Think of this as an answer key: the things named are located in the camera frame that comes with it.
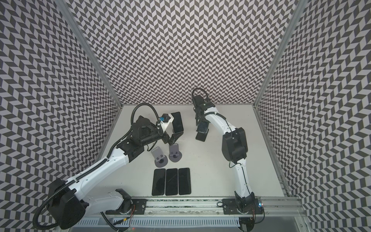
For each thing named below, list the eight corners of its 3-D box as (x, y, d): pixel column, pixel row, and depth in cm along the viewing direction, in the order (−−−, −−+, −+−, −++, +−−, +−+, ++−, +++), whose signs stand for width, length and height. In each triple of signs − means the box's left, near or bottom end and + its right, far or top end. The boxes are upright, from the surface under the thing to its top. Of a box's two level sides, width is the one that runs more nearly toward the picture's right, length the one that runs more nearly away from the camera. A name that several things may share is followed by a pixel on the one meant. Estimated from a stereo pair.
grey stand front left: (159, 170, 86) (156, 165, 80) (150, 157, 91) (148, 151, 85) (169, 163, 89) (167, 157, 83) (160, 151, 94) (158, 145, 88)
